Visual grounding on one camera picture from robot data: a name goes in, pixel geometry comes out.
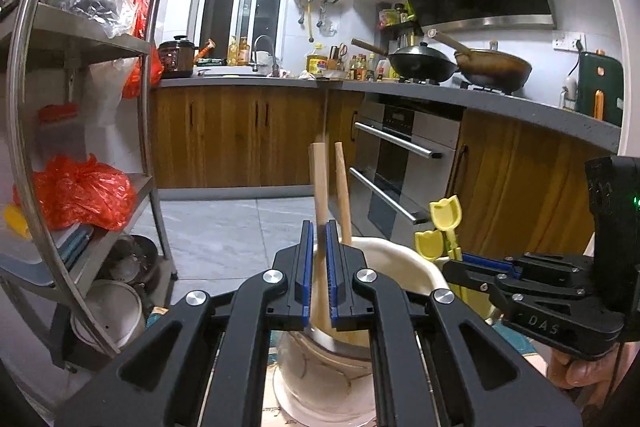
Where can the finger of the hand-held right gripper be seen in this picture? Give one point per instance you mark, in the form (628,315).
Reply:
(487,261)
(475,279)

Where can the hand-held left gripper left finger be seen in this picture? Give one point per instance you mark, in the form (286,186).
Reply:
(306,277)

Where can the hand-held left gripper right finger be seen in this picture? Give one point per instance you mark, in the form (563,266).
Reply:
(334,277)

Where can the yellow tulip-shaped plastic utensil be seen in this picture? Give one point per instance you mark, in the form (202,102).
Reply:
(429,244)
(442,214)

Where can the cream ceramic utensil holder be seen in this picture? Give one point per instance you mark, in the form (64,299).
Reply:
(400,264)

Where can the person's right hand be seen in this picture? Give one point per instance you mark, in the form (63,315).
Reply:
(580,372)

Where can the wooden base cabinet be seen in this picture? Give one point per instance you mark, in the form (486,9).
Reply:
(225,137)
(525,197)

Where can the built-in steel oven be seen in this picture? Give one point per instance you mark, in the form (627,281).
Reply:
(395,167)

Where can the grey kitchen countertop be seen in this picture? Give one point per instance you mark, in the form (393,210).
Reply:
(525,107)

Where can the dark pot with glass lid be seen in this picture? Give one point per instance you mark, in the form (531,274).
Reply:
(135,264)

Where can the white plug adapter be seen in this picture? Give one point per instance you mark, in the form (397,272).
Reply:
(568,92)

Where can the brown wok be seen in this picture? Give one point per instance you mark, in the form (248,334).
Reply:
(495,69)

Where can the black wok with lid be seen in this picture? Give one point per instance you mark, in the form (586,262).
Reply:
(422,64)

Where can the row of condiment bottles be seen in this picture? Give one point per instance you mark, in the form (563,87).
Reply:
(370,69)

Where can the large yellow oil bottle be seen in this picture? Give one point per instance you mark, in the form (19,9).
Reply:
(316,64)

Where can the green air fryer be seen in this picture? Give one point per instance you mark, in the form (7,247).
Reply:
(600,77)

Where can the knife block with scissors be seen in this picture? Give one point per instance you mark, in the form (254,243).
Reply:
(337,59)

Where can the steel kitchen faucet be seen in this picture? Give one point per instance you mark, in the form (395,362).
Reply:
(262,52)

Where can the stainless steel shelf rack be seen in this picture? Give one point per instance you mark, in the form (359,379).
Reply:
(141,117)

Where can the stack of blue containers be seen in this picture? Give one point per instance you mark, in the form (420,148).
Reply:
(72,247)

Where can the green box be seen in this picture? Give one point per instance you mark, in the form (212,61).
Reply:
(210,62)

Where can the large red plastic bag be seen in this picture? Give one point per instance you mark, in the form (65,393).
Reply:
(80,192)

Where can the orange plastic item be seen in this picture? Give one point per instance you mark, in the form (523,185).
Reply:
(206,49)

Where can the dark red pressure cooker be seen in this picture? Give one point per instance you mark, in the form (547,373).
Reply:
(176,57)

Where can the small red plastic bag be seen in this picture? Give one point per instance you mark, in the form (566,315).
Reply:
(137,79)

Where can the white plastic bag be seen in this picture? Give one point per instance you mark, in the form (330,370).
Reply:
(107,97)

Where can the yellow plastic item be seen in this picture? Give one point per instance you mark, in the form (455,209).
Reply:
(17,219)

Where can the red packet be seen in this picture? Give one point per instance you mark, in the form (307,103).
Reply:
(57,113)

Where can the narrow red plastic bag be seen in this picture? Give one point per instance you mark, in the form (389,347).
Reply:
(141,14)

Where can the white wall socket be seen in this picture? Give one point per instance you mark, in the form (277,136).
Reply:
(568,41)

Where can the wall spice rack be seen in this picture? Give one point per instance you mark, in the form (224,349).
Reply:
(400,19)

